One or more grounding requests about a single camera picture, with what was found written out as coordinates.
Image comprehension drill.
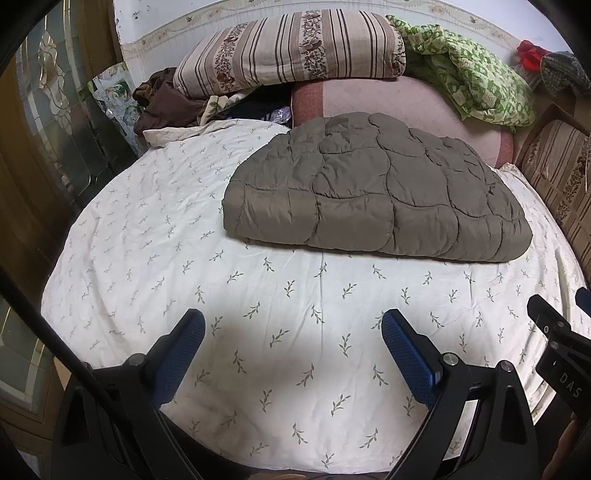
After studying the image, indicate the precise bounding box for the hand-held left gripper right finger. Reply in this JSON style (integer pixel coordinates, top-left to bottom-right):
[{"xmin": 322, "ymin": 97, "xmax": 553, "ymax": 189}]
[{"xmin": 381, "ymin": 308, "xmax": 542, "ymax": 480}]

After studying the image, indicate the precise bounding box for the brown cloth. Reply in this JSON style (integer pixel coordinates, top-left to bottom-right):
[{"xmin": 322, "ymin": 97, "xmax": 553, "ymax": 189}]
[{"xmin": 133, "ymin": 68, "xmax": 209, "ymax": 136}]

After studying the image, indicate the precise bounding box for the striped floral cushion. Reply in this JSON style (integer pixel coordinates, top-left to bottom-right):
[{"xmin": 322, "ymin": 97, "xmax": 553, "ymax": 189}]
[{"xmin": 516, "ymin": 119, "xmax": 591, "ymax": 261}]

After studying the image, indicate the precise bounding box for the ornate glass door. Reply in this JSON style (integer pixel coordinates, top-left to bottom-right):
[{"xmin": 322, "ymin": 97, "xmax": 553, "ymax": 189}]
[{"xmin": 13, "ymin": 28, "xmax": 139, "ymax": 215}]

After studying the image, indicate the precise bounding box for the red cloth item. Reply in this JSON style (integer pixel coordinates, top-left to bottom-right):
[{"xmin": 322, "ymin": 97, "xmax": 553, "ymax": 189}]
[{"xmin": 516, "ymin": 40, "xmax": 551, "ymax": 72}]

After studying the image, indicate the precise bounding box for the black cable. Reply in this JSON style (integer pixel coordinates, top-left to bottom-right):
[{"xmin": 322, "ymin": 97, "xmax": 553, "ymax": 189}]
[{"xmin": 0, "ymin": 270, "xmax": 118, "ymax": 418}]

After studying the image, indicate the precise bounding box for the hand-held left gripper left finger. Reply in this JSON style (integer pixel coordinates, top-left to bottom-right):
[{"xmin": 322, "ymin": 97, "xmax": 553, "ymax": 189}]
[{"xmin": 50, "ymin": 308, "xmax": 207, "ymax": 480}]

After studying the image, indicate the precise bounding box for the olive grey padded jacket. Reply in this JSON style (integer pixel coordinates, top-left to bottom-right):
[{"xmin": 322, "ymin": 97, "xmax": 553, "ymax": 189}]
[{"xmin": 222, "ymin": 112, "xmax": 533, "ymax": 264}]

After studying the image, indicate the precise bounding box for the green white patterned blanket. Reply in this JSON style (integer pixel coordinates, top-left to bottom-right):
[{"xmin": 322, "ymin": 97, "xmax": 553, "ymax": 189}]
[{"xmin": 387, "ymin": 15, "xmax": 536, "ymax": 127}]

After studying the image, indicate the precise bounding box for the dark clothes pile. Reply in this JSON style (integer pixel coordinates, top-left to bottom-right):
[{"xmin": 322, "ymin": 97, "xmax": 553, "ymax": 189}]
[{"xmin": 226, "ymin": 99, "xmax": 291, "ymax": 126}]

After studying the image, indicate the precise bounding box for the striped floral pillow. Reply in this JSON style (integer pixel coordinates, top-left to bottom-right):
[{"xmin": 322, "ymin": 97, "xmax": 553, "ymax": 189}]
[{"xmin": 173, "ymin": 11, "xmax": 407, "ymax": 100}]

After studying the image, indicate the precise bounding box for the clear plastic bag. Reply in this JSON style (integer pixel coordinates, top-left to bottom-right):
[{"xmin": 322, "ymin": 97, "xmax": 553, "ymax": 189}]
[{"xmin": 91, "ymin": 65, "xmax": 140, "ymax": 155}]

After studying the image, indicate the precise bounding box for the grey knit item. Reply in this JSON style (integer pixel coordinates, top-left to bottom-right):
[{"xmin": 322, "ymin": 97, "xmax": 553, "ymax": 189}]
[{"xmin": 540, "ymin": 52, "xmax": 591, "ymax": 99}]

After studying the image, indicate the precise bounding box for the pink and red cushion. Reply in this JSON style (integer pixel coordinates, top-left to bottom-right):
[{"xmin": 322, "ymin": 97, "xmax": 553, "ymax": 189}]
[{"xmin": 291, "ymin": 76, "xmax": 515, "ymax": 168}]

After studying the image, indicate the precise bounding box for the white leaf-print bedsheet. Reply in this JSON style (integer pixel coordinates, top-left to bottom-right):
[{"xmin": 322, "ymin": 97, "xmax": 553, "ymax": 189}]
[{"xmin": 41, "ymin": 117, "xmax": 589, "ymax": 474}]

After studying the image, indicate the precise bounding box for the cream patterned cloth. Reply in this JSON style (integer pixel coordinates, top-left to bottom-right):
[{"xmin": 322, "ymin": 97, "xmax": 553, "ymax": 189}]
[{"xmin": 198, "ymin": 92, "xmax": 251, "ymax": 126}]

